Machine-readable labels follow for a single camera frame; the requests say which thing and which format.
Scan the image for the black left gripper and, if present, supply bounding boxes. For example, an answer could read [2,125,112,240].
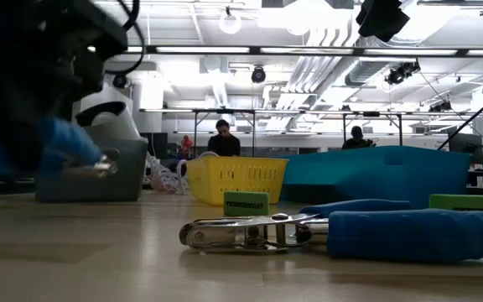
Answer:
[0,49,105,173]

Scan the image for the blue-handled metal pliers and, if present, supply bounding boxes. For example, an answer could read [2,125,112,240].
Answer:
[178,198,483,264]
[0,117,119,180]

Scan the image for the green eraser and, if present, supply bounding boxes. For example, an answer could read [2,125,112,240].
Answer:
[428,193,483,217]
[223,190,271,218]

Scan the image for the dark grey translucent bin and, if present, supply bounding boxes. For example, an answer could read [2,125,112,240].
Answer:
[34,137,149,204]

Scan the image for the red object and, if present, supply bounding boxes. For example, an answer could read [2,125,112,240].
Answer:
[181,134,195,159]

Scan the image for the yellow slotted plastic basket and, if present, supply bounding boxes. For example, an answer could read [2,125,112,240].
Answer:
[185,155,289,207]

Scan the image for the person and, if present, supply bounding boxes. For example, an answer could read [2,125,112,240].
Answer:
[340,125,377,151]
[206,119,242,158]

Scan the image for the teal plastic bin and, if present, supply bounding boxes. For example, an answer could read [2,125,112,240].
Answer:
[278,145,472,211]

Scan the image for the black monitor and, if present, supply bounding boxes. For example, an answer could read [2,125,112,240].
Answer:
[448,132,483,165]

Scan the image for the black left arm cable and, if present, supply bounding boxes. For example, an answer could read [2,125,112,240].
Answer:
[106,0,146,77]

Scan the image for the white cable bundle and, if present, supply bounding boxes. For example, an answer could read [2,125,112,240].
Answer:
[143,150,220,195]

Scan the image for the black round overhead camera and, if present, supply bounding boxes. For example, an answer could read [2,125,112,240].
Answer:
[250,65,267,85]

